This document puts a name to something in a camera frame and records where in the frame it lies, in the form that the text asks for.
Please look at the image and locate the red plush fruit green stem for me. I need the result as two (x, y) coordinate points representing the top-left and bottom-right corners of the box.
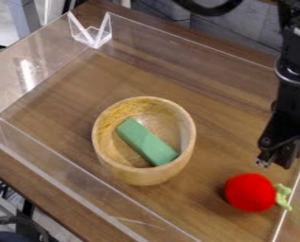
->
(223, 173), (292, 213)

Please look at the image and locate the black cable under table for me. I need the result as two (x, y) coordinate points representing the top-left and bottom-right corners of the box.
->
(0, 216), (50, 242)

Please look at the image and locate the green rectangular block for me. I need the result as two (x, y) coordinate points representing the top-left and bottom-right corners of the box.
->
(116, 118), (178, 166)

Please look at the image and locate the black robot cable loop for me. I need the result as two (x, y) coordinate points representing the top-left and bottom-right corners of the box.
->
(173, 0), (245, 17)

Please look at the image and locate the round wooden bowl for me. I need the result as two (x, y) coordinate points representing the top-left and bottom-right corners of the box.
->
(91, 96), (196, 186)

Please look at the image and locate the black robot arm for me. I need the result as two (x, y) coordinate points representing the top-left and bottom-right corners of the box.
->
(256, 0), (300, 169)

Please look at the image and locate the clear acrylic tray enclosure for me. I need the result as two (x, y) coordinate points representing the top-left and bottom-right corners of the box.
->
(0, 13), (300, 242)

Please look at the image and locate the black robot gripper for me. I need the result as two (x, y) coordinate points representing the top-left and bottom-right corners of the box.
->
(256, 78), (300, 169)

